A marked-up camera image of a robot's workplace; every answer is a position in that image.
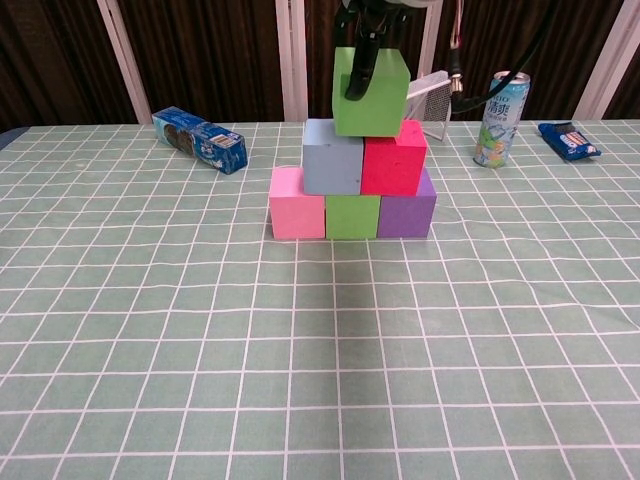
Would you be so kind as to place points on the black pleated curtain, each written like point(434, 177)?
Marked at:
point(215, 55)

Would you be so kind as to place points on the green white drink can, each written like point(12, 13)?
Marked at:
point(500, 132)

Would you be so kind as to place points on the red foam cube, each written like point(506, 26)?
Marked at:
point(392, 162)

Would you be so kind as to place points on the white metal frame post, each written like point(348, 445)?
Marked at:
point(125, 60)
point(612, 60)
point(430, 50)
point(291, 60)

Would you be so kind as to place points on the green checked tablecloth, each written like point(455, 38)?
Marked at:
point(320, 350)

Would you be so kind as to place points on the green foam cube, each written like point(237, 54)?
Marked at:
point(351, 216)
point(385, 105)

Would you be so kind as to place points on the long blue cookie box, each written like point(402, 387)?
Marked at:
point(205, 140)

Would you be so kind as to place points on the dark blue cookie packet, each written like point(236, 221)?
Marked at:
point(570, 141)

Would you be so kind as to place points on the purple foam cube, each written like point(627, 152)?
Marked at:
point(405, 217)

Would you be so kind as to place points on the light blue foam cube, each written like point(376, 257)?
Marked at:
point(330, 162)

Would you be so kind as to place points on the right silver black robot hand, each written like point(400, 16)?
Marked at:
point(362, 65)

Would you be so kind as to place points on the pink foam cube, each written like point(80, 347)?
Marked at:
point(297, 215)

